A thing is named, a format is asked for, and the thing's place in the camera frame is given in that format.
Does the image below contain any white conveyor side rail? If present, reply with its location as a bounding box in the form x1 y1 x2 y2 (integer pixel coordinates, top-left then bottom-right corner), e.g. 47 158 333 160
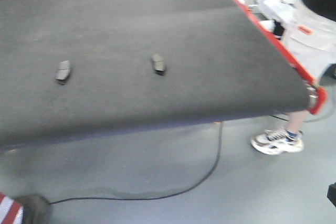
233 0 328 115

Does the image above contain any seated person striped shirt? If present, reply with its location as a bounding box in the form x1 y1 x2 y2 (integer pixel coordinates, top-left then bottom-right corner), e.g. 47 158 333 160
250 0 335 155

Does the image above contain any red white traffic cone left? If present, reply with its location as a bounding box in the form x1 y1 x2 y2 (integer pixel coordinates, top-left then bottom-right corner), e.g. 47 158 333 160
1 193 51 224

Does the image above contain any black floor cable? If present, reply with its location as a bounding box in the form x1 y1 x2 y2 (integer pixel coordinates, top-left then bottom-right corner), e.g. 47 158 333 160
48 121 224 205

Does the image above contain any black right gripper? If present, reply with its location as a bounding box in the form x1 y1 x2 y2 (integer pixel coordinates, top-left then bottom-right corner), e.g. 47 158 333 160
327 183 336 207

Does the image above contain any dark conveyor belt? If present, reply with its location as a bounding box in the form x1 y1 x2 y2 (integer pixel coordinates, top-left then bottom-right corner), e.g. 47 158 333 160
1 0 309 148

